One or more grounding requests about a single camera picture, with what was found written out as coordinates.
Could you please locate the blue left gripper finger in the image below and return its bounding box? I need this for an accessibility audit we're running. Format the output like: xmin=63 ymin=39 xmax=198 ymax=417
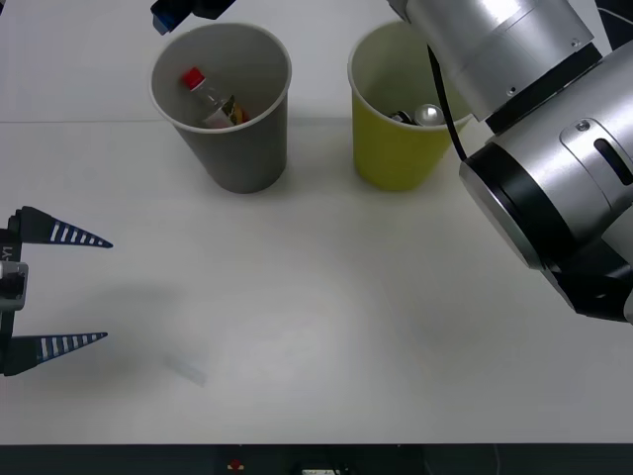
xmin=1 ymin=332 xmax=109 ymax=378
xmin=9 ymin=206 xmax=115 ymax=248

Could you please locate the yellow-green plastic bin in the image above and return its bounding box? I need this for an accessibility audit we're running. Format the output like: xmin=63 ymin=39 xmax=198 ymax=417
xmin=347 ymin=20 xmax=474 ymax=193

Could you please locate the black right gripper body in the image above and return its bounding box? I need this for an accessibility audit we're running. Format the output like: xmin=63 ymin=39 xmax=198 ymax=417
xmin=193 ymin=0 xmax=237 ymax=19

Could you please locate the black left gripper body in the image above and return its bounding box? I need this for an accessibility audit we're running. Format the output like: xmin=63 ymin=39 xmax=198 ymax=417
xmin=0 ymin=214 xmax=24 ymax=264

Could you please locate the clear bottle with red cap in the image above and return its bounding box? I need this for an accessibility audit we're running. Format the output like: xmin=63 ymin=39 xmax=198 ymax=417
xmin=180 ymin=66 xmax=250 ymax=129

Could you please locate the grey plastic bin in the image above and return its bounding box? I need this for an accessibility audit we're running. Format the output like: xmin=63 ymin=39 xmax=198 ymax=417
xmin=148 ymin=22 xmax=293 ymax=195

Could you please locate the silver drink can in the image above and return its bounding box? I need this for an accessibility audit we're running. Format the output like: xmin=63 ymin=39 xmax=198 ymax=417
xmin=413 ymin=103 xmax=446 ymax=126

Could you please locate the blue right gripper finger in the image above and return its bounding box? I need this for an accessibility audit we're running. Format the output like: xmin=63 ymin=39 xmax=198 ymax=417
xmin=150 ymin=0 xmax=195 ymax=36

